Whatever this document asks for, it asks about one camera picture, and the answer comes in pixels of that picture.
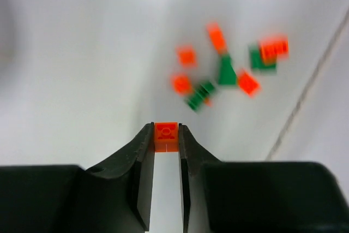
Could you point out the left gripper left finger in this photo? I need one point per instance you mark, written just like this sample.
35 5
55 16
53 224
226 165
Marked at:
112 196

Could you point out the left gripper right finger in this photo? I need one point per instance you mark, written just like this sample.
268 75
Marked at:
222 196

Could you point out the orange brick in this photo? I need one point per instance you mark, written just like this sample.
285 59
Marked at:
166 137

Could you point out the dark green long lego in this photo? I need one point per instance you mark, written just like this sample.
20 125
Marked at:
227 75

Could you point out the orange lego bottom right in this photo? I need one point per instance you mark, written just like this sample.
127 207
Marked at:
274 46

